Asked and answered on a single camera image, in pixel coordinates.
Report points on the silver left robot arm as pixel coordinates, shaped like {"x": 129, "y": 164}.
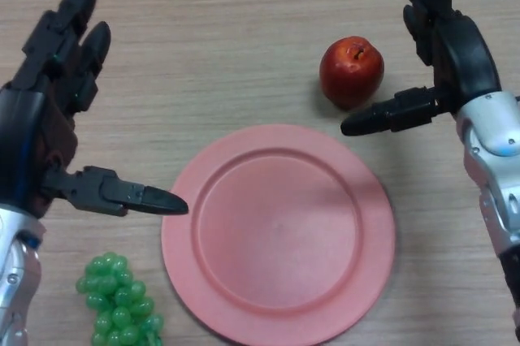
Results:
{"x": 16, "y": 273}

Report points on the pink round plate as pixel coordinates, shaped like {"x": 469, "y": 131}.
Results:
{"x": 280, "y": 236}

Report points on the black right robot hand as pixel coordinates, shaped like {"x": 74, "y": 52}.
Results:
{"x": 459, "y": 61}

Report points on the red apple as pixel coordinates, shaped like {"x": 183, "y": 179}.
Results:
{"x": 351, "y": 72}

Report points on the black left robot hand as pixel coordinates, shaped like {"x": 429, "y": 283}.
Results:
{"x": 36, "y": 118}

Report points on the green grape bunch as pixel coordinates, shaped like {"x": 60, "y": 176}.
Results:
{"x": 118, "y": 305}

